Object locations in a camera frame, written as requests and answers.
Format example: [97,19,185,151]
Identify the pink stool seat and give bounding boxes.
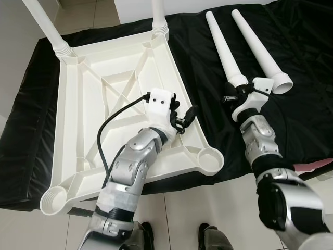
[294,159,333,170]

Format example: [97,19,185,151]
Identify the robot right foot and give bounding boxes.
[198,224,237,250]

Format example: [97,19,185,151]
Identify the white plastic table top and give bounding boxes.
[39,29,225,217]

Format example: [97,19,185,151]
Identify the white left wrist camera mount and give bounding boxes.
[145,90,177,131]

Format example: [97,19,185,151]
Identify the black cloth table cover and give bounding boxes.
[0,0,333,211]

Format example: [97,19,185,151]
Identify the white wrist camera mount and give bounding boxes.
[232,77,274,121]
[145,90,177,131]

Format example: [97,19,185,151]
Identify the white plastic table leg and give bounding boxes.
[205,11,250,89]
[151,0,170,38]
[230,9,294,95]
[22,0,74,58]

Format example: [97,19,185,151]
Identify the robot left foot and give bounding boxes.
[122,221,155,250]

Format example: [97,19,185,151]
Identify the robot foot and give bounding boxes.
[122,221,155,250]
[198,224,237,250]

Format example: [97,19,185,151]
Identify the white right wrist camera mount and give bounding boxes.
[232,77,274,121]

